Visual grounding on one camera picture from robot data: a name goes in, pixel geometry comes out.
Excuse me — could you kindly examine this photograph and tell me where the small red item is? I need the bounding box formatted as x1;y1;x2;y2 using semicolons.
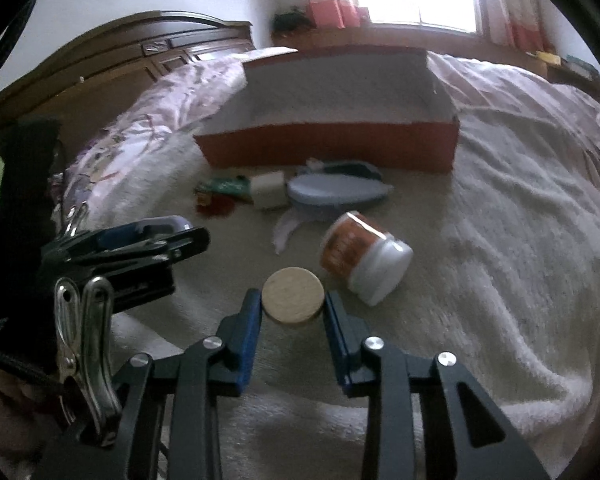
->
197;195;236;218

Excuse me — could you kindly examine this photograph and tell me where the round wooden disc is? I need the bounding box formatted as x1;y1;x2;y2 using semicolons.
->
262;266;326;325

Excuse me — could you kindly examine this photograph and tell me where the silver metal spring clip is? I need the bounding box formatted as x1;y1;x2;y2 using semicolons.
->
54;275;123;443

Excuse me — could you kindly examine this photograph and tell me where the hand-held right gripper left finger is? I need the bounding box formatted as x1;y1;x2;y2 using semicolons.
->
42;289;263;480

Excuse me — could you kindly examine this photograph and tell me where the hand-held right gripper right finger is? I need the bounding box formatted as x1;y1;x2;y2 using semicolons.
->
324;290;551;480

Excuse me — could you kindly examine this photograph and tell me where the white jar with orange label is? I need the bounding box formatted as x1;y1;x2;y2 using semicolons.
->
320;211;414;307

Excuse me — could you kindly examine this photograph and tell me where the stack of books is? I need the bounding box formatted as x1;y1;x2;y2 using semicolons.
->
565;55;600;78

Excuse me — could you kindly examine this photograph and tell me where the black braided cable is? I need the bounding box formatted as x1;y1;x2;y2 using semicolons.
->
0;344;81;411

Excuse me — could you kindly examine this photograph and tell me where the orange cardboard box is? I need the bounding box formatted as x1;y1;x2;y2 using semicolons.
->
194;46;461;175

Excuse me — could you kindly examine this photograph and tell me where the dark wooden headboard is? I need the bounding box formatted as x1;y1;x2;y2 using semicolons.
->
0;11;256;133

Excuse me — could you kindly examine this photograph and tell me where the pale lavender cloth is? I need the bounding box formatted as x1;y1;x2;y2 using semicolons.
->
272;207;311;256

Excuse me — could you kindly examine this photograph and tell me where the teal brush with white head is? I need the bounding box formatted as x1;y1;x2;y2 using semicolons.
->
307;159;383;181

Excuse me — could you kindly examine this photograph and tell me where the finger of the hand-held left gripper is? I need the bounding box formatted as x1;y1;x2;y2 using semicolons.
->
64;260;177;312
42;216;211;267

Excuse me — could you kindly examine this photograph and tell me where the small white cube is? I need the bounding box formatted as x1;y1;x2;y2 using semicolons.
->
252;171;288;211

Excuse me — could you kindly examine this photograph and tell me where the floral pink quilt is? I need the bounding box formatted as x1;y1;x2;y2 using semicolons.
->
52;47;600;221

